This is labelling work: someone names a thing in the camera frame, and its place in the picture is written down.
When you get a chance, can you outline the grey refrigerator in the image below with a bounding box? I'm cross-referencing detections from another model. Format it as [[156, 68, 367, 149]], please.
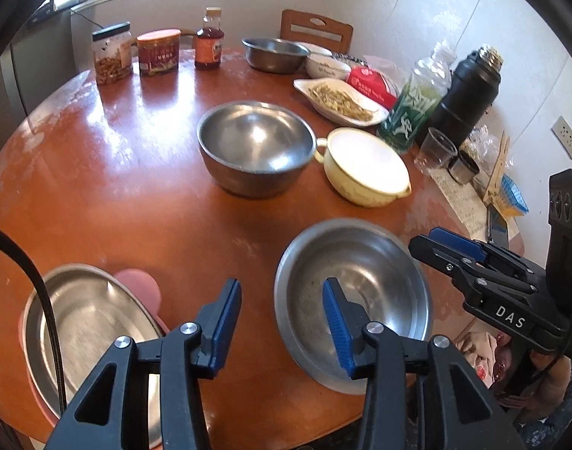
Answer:
[[0, 4, 75, 118]]

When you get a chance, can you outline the clear plastic bag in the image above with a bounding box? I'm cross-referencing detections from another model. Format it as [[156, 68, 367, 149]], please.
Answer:
[[467, 124, 503, 170]]

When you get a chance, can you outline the brown syrup bottle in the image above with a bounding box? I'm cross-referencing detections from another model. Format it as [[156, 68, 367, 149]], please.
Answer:
[[193, 7, 226, 71]]

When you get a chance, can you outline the red jar with orange lid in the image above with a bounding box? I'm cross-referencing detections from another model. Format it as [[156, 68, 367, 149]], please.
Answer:
[[137, 28, 182, 77]]

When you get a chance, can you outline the steel basin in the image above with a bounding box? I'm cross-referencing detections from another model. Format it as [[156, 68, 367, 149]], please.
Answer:
[[241, 36, 310, 75]]

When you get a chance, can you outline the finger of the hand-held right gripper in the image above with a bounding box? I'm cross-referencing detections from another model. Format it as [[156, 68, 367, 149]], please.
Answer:
[[429, 226, 547, 287], [408, 234, 537, 310]]

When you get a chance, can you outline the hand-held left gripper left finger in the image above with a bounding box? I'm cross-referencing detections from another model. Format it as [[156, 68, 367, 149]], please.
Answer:
[[44, 278, 243, 450]]

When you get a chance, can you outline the shallow steel bowl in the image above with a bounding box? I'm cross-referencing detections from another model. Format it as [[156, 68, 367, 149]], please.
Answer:
[[273, 218, 433, 395]]

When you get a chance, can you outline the cream bowl with handles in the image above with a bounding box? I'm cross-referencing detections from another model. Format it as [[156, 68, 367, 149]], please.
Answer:
[[313, 126, 412, 208]]

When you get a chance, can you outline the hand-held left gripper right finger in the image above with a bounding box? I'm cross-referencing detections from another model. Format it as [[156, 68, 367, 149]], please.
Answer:
[[322, 277, 526, 450]]

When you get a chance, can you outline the wooden chair back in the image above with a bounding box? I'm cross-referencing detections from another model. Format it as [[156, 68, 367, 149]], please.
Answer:
[[280, 8, 354, 54]]

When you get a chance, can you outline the pink plate with ears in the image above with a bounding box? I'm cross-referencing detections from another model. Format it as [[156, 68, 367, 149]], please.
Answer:
[[18, 267, 170, 432]]

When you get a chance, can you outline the wall outlet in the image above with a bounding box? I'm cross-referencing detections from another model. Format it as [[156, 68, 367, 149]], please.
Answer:
[[551, 116, 572, 160]]

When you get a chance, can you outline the black thermos flask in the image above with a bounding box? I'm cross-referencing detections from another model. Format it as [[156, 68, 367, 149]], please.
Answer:
[[415, 46, 505, 151]]

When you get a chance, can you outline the clear jar with black lid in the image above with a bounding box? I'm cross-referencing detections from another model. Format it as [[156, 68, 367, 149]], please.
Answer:
[[91, 21, 133, 86]]

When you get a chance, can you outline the white oval dish with food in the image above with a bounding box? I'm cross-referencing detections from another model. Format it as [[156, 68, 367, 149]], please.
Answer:
[[293, 78, 390, 127]]

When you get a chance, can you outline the paper sheet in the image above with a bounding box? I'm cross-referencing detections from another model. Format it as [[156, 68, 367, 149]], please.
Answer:
[[429, 169, 491, 240]]

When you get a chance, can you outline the blue package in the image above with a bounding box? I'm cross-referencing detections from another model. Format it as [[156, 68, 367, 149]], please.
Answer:
[[499, 173, 530, 216]]

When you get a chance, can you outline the round steel pan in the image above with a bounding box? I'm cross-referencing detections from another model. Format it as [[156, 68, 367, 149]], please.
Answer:
[[22, 263, 167, 450]]

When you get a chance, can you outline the small steel cup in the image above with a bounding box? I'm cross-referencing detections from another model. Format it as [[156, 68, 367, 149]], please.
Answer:
[[448, 150, 481, 186]]

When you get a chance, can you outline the clear plastic cup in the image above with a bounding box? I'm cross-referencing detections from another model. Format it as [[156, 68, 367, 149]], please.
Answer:
[[414, 126, 458, 174]]

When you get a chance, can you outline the strawberry print bag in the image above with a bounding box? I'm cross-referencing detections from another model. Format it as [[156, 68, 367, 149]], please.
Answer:
[[457, 330, 512, 387]]

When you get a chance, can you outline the red packet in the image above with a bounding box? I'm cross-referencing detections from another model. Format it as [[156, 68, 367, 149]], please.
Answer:
[[345, 66, 399, 108]]

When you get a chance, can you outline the deep steel bowl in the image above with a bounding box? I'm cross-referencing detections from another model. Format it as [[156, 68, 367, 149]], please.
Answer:
[[196, 100, 316, 198]]

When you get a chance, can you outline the white ceramic bowl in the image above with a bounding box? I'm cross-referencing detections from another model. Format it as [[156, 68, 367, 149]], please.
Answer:
[[306, 53, 352, 80]]

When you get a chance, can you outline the thick black cable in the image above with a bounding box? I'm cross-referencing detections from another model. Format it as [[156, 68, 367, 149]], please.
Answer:
[[0, 220, 66, 418]]

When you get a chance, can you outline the green label plastic bottle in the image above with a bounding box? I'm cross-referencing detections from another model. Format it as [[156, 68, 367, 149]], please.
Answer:
[[376, 42, 456, 155]]

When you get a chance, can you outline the dark phone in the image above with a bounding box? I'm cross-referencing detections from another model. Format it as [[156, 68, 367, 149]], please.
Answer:
[[485, 204, 509, 247]]

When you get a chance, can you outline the white plate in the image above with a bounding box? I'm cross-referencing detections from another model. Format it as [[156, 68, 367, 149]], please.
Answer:
[[295, 42, 336, 59]]

